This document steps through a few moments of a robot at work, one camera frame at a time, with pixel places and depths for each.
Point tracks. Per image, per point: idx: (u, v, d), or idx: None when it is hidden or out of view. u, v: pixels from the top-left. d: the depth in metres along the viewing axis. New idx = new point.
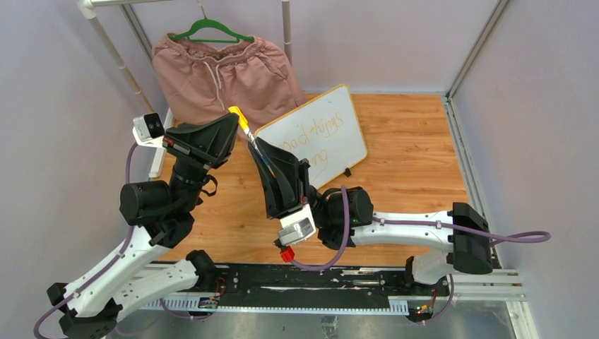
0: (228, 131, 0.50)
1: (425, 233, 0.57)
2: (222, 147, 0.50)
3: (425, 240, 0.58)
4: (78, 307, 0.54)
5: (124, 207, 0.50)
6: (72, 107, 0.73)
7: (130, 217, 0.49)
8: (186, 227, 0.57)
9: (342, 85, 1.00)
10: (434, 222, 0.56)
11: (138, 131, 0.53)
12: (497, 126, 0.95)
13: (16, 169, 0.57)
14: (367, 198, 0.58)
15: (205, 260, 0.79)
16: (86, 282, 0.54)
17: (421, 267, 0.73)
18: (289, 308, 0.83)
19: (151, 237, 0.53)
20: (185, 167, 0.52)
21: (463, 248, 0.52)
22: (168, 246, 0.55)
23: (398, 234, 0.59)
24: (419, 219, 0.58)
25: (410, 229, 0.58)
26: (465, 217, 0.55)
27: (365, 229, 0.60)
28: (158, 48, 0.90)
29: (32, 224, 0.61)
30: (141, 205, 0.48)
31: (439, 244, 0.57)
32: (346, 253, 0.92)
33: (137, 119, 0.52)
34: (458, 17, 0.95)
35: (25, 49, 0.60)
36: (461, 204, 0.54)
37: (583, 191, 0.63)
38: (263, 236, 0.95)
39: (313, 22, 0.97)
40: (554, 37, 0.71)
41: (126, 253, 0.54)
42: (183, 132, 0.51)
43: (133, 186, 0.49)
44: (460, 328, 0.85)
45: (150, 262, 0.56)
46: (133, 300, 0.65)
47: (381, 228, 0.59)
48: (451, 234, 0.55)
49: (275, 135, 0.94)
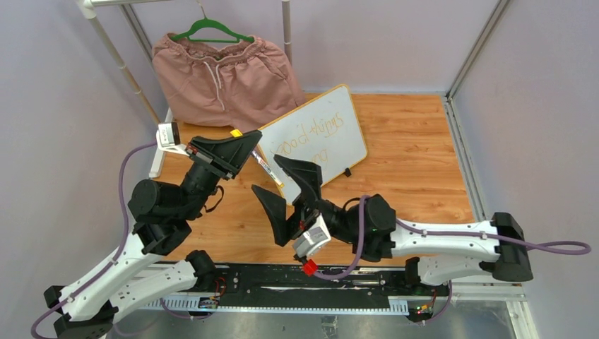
0: (251, 145, 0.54)
1: (470, 244, 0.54)
2: (243, 161, 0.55)
3: (469, 251, 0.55)
4: (72, 311, 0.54)
5: (135, 203, 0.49)
6: (71, 107, 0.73)
7: (141, 212, 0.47)
8: (182, 236, 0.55)
9: (342, 85, 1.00)
10: (478, 234, 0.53)
11: (160, 137, 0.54)
12: (497, 126, 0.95)
13: (15, 170, 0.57)
14: (383, 203, 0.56)
15: (205, 260, 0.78)
16: (80, 287, 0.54)
17: (438, 266, 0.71)
18: (289, 308, 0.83)
19: (145, 245, 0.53)
20: (202, 176, 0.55)
21: (514, 263, 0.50)
22: (161, 253, 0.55)
23: (439, 245, 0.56)
24: (462, 230, 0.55)
25: (454, 240, 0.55)
26: (508, 227, 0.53)
27: (404, 241, 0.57)
28: (158, 48, 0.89)
29: (30, 224, 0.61)
30: (157, 202, 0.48)
31: (484, 256, 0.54)
32: (346, 253, 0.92)
33: (164, 126, 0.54)
34: (458, 17, 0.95)
35: (24, 49, 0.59)
36: (503, 214, 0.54)
37: (583, 191, 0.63)
38: (263, 236, 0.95)
39: (314, 22, 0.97)
40: (554, 37, 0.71)
41: (120, 260, 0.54)
42: (208, 142, 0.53)
43: (153, 183, 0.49)
44: (460, 328, 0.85)
45: (143, 269, 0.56)
46: (130, 301, 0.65)
47: (424, 239, 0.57)
48: (497, 244, 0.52)
49: (275, 135, 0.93)
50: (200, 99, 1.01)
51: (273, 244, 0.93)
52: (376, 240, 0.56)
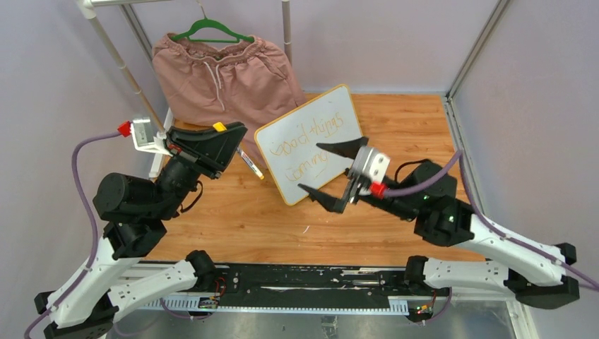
0: (236, 142, 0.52)
1: (540, 263, 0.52)
2: (228, 157, 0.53)
3: (532, 270, 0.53)
4: (58, 320, 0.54)
5: (102, 200, 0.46)
6: (71, 107, 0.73)
7: (107, 209, 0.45)
8: (157, 237, 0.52)
9: (342, 85, 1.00)
10: (554, 258, 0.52)
11: (137, 135, 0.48)
12: (498, 126, 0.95)
13: (15, 170, 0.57)
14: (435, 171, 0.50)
15: (205, 260, 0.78)
16: (61, 295, 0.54)
17: (450, 270, 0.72)
18: (288, 308, 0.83)
19: (115, 250, 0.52)
20: (181, 171, 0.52)
21: (576, 294, 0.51)
22: (135, 256, 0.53)
23: (510, 253, 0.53)
24: (537, 248, 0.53)
25: (528, 254, 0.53)
26: (570, 259, 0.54)
27: (483, 237, 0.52)
28: (158, 48, 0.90)
29: (30, 223, 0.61)
30: (125, 197, 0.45)
31: (544, 278, 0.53)
32: (347, 252, 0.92)
33: (141, 121, 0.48)
34: (458, 17, 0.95)
35: (24, 49, 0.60)
36: (572, 246, 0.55)
37: (583, 192, 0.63)
38: (263, 237, 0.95)
39: (314, 22, 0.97)
40: (554, 37, 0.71)
41: (94, 267, 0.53)
42: (191, 139, 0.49)
43: (121, 176, 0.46)
44: (460, 329, 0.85)
45: (123, 272, 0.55)
46: (130, 301, 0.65)
47: (501, 242, 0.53)
48: (563, 273, 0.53)
49: (275, 135, 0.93)
50: (200, 99, 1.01)
51: (272, 244, 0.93)
52: (460, 229, 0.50)
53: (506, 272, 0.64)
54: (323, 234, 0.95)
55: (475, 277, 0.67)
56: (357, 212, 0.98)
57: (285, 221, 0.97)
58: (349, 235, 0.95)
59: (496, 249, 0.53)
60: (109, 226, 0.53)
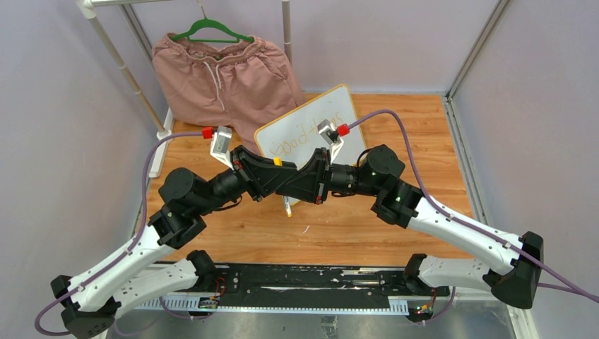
0: (286, 176, 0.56)
1: (488, 246, 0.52)
2: (273, 186, 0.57)
3: (483, 253, 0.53)
4: (81, 301, 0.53)
5: (168, 188, 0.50)
6: (71, 108, 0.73)
7: (174, 196, 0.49)
8: (198, 231, 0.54)
9: (342, 85, 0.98)
10: (501, 240, 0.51)
11: (216, 143, 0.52)
12: (498, 126, 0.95)
13: (16, 170, 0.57)
14: (388, 154, 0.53)
15: (205, 260, 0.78)
16: (92, 276, 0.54)
17: (441, 267, 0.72)
18: (289, 308, 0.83)
19: (159, 237, 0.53)
20: (234, 183, 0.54)
21: (525, 275, 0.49)
22: (174, 247, 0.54)
23: (456, 234, 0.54)
24: (489, 232, 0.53)
25: (476, 236, 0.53)
26: (534, 250, 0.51)
27: (427, 215, 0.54)
28: (158, 48, 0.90)
29: (32, 223, 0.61)
30: (192, 188, 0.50)
31: (497, 263, 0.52)
32: (347, 252, 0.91)
33: (225, 135, 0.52)
34: (459, 17, 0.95)
35: (24, 49, 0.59)
36: (538, 237, 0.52)
37: (583, 192, 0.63)
38: (263, 236, 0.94)
39: (314, 22, 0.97)
40: (554, 37, 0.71)
41: (134, 251, 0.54)
42: (253, 163, 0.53)
43: (189, 170, 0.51)
44: (460, 328, 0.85)
45: (152, 263, 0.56)
46: (132, 297, 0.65)
47: (446, 222, 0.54)
48: (515, 258, 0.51)
49: (275, 135, 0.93)
50: (200, 99, 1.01)
51: (273, 244, 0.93)
52: (402, 206, 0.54)
53: (487, 268, 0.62)
54: (323, 234, 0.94)
55: (461, 272, 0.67)
56: (357, 212, 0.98)
57: (285, 221, 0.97)
58: (349, 234, 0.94)
59: (442, 229, 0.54)
60: (155, 215, 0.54)
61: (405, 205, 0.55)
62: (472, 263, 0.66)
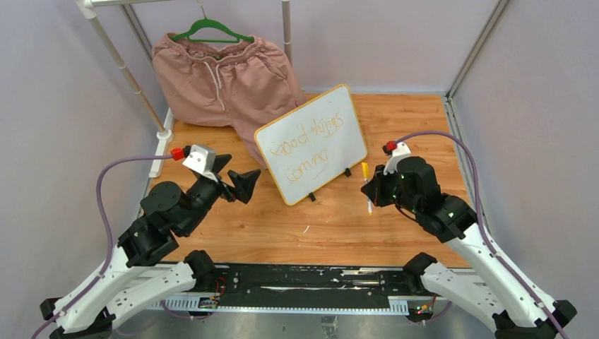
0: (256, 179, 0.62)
1: (520, 296, 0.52)
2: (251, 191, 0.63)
3: (511, 301, 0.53)
4: (65, 325, 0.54)
5: (151, 200, 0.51)
6: (71, 108, 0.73)
7: (160, 209, 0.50)
8: (167, 250, 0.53)
9: (342, 85, 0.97)
10: (537, 298, 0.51)
11: (203, 162, 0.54)
12: (498, 126, 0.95)
13: (15, 171, 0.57)
14: (418, 162, 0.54)
15: (205, 261, 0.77)
16: (71, 300, 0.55)
17: (451, 280, 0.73)
18: (289, 308, 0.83)
19: (128, 258, 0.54)
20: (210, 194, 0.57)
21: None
22: (145, 264, 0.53)
23: (492, 270, 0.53)
24: (526, 283, 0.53)
25: (511, 284, 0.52)
26: (564, 318, 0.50)
27: (472, 242, 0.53)
28: (158, 48, 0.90)
29: (31, 223, 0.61)
30: (178, 202, 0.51)
31: (520, 313, 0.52)
32: (347, 252, 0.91)
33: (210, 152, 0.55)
34: (458, 18, 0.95)
35: (23, 49, 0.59)
36: (574, 309, 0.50)
37: (583, 191, 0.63)
38: (263, 236, 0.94)
39: (314, 22, 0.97)
40: (554, 37, 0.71)
41: (106, 274, 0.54)
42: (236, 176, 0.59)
43: (176, 185, 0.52)
44: (460, 328, 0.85)
45: (131, 280, 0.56)
46: (126, 308, 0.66)
47: (489, 258, 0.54)
48: (542, 318, 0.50)
49: (275, 136, 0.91)
50: (200, 99, 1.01)
51: (273, 244, 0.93)
52: (453, 224, 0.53)
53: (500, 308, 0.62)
54: (323, 234, 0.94)
55: (471, 298, 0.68)
56: (357, 212, 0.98)
57: (285, 221, 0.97)
58: (349, 235, 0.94)
59: (481, 261, 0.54)
60: (123, 235, 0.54)
61: (455, 224, 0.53)
62: (487, 295, 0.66)
